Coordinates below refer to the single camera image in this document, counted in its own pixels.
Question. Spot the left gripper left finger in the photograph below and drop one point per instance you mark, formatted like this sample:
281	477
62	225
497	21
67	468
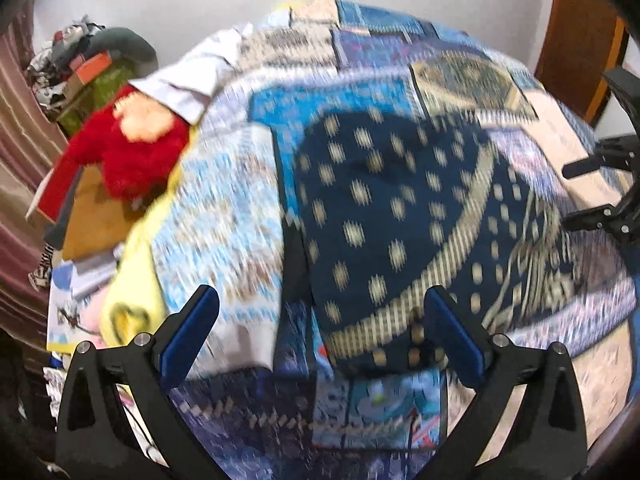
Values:
94	439

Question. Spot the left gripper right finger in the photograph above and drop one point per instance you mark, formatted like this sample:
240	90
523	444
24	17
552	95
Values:
525	420

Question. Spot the navy patterned hoodie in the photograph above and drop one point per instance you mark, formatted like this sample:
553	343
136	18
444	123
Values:
391	206

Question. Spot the clutter pile of clothes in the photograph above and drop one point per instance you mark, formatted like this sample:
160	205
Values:
80	52

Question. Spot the blue patchwork bedspread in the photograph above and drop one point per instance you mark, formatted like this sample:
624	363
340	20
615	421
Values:
262	395

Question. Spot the brown wooden door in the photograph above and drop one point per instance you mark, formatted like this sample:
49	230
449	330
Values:
584	39

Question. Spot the red plush toy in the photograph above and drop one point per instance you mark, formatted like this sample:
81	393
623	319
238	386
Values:
134	140

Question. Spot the striped red gold curtain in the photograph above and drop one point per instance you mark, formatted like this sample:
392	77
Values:
30	145

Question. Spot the green storage box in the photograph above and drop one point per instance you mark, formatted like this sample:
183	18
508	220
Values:
93	97

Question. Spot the white sheet on bed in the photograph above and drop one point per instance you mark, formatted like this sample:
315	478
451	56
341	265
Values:
187	86

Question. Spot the orange box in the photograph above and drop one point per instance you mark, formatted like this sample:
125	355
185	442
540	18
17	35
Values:
86	69

